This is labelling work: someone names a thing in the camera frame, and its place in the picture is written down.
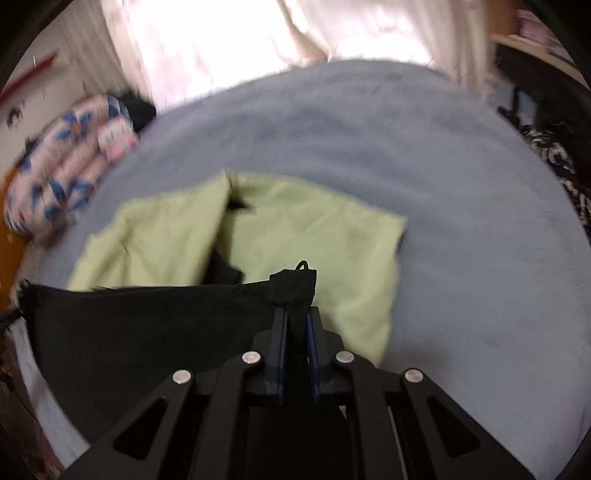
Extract white pink plush cat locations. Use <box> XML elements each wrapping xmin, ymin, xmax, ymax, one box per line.
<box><xmin>97</xmin><ymin>116</ymin><xmax>139</xmax><ymax>162</ymax></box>

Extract white floral curtain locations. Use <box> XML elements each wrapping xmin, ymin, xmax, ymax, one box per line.
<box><xmin>59</xmin><ymin>1</ymin><xmax>491</xmax><ymax>110</ymax></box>

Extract wooden bookshelf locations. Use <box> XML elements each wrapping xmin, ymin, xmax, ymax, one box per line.
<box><xmin>487</xmin><ymin>1</ymin><xmax>590</xmax><ymax>89</ymax></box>

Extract blue-grey bed blanket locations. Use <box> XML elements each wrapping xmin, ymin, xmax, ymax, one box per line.
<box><xmin>33</xmin><ymin>61</ymin><xmax>590</xmax><ymax>479</ymax></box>

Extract black clothes behind quilt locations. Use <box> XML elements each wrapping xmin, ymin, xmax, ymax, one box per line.
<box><xmin>118</xmin><ymin>92</ymin><xmax>157</xmax><ymax>134</ymax></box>

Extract black patterned hanging garment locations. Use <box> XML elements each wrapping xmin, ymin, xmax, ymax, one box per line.
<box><xmin>497</xmin><ymin>87</ymin><xmax>590</xmax><ymax>239</ymax></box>

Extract red wall shelf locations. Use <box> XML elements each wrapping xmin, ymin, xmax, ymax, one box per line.
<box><xmin>0</xmin><ymin>49</ymin><xmax>59</xmax><ymax>103</ymax></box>

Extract green and black hooded jacket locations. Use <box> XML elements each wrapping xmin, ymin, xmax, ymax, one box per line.
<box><xmin>20</xmin><ymin>173</ymin><xmax>407</xmax><ymax>444</ymax></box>

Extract floral pink blue quilt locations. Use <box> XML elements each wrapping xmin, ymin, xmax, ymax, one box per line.
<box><xmin>4</xmin><ymin>95</ymin><xmax>131</xmax><ymax>238</ymax></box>

